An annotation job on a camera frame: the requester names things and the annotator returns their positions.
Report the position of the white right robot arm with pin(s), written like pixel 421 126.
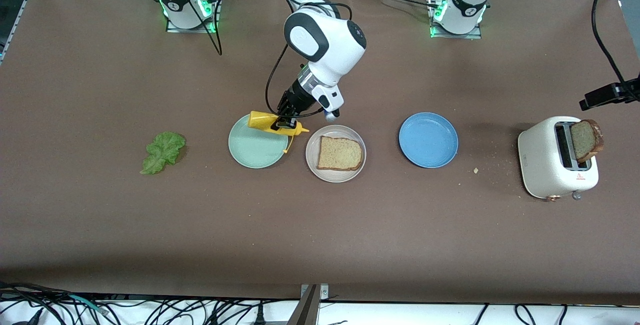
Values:
pixel 330 45

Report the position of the green lettuce leaf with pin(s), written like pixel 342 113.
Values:
pixel 162 152

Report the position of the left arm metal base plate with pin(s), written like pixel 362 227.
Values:
pixel 457 36

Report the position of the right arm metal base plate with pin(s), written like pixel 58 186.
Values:
pixel 192 30

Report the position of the beige round plate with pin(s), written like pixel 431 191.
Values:
pixel 312 157

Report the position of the mint green round plate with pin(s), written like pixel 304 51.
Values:
pixel 250 147

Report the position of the aluminium frame post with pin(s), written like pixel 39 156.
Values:
pixel 306 310

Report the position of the silver post bracket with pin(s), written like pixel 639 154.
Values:
pixel 324 292

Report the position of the yellow squeeze bottle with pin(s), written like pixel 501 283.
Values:
pixel 260 121

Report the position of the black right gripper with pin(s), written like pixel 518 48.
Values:
pixel 294 101

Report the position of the brown-crusted bread slice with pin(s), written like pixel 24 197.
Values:
pixel 340 154
pixel 587 140

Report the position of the blue round plate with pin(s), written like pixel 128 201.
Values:
pixel 428 140

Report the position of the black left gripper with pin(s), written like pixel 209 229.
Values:
pixel 635 84

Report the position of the white two-slot toaster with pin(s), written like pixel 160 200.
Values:
pixel 540 165

